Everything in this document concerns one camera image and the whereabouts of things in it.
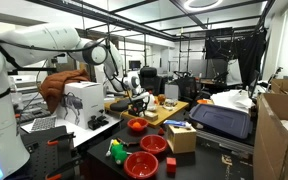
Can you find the pliers with red handles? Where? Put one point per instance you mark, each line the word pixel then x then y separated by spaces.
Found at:
pixel 128 144

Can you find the white robot dog box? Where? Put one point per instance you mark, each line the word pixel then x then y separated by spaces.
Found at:
pixel 80 101

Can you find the flat cardboard box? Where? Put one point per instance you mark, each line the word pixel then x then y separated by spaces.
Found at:
pixel 151 116

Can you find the brown jacket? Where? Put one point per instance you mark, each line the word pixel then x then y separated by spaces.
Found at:
pixel 53 86

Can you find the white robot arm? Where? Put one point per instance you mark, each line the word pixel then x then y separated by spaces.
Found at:
pixel 20 49

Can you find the middle red bowl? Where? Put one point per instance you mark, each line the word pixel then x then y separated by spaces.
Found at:
pixel 153 143

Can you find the dark blue plastic lid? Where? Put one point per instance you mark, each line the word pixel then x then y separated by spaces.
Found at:
pixel 227 120

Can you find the black office chair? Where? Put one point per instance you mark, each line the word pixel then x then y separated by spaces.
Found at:
pixel 150 81

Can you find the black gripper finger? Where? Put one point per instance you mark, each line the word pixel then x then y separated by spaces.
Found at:
pixel 134 111
pixel 143 107

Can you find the red cube block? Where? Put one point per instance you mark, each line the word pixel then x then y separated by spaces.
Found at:
pixel 171 164

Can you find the blue white tube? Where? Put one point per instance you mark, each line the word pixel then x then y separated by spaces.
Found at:
pixel 181 124

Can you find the brown football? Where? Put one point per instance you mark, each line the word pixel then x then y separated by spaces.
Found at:
pixel 161 98

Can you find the near red bowl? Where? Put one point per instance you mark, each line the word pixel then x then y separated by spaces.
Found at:
pixel 141 165

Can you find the red bowl with orange ball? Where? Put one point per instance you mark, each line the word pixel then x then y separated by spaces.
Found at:
pixel 142 121

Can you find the wooden shape sorter box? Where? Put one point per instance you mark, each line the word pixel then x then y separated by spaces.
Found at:
pixel 181 140

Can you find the open small cardboard box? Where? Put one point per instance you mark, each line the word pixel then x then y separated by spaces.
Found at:
pixel 279 86

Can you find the orange bowl on table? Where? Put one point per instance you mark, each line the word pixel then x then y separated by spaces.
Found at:
pixel 202 101

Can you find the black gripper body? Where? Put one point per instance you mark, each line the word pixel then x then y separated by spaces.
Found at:
pixel 138 98

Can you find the large cardboard box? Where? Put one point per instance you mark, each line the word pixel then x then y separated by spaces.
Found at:
pixel 270 158

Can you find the small orange block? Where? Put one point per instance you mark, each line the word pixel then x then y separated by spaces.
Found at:
pixel 161 132

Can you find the metal spoon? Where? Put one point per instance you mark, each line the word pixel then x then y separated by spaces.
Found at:
pixel 108 153

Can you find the green plastic toy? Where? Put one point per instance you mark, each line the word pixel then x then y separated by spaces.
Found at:
pixel 118 153

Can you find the orange ball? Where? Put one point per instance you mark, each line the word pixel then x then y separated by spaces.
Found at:
pixel 136 125

